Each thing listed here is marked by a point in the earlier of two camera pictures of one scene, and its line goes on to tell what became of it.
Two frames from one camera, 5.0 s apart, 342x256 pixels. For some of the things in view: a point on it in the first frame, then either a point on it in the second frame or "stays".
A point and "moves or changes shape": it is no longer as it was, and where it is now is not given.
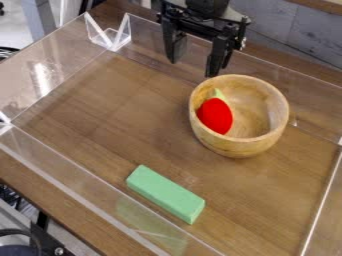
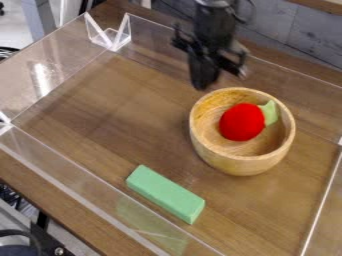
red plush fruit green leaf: (215, 112) to (243, 120)
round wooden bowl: (259, 110) moves or changes shape
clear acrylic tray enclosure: (211, 161) stays
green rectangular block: (165, 194) stays
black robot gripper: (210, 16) to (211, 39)
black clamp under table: (47, 244) stays
